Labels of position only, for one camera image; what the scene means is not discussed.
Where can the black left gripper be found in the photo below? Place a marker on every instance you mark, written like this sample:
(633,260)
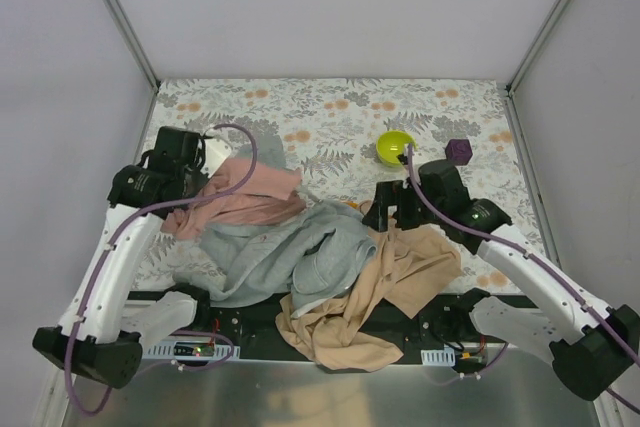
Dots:
(191,183)

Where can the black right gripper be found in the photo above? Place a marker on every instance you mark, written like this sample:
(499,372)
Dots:
(403,208)

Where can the pink cloth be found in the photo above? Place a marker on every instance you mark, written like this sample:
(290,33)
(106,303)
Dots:
(269,197)

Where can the grey sweatshirt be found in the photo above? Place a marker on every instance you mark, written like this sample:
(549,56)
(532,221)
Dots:
(315,255)

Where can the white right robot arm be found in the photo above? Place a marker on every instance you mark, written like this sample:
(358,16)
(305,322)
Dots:
(587,343)

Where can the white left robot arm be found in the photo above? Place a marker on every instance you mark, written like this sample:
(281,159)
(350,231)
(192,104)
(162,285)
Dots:
(93,339)

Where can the beige cloth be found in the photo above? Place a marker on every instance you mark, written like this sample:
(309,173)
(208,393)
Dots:
(409,269)

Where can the green bowl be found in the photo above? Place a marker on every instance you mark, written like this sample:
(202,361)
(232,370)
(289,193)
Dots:
(390,145)

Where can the floral tablecloth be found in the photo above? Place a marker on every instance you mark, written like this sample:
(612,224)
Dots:
(329,129)

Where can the purple cube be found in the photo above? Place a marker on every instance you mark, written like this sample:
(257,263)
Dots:
(459,151)

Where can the right controller board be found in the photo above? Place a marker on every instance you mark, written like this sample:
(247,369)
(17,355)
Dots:
(448,357)

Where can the controller board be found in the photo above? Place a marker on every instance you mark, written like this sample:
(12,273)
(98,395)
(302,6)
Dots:
(448,357)
(203,351)

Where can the left controller board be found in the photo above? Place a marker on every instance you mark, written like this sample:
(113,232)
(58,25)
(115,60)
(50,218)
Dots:
(203,351)

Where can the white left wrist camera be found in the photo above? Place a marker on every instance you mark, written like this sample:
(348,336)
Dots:
(216,151)

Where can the left aluminium frame post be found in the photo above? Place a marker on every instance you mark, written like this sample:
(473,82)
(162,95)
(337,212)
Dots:
(132,42)

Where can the aluminium frame post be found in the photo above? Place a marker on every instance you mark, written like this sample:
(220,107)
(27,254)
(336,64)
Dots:
(551,21)
(132,42)

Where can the right aluminium frame post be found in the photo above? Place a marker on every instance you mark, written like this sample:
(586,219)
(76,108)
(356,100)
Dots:
(551,21)

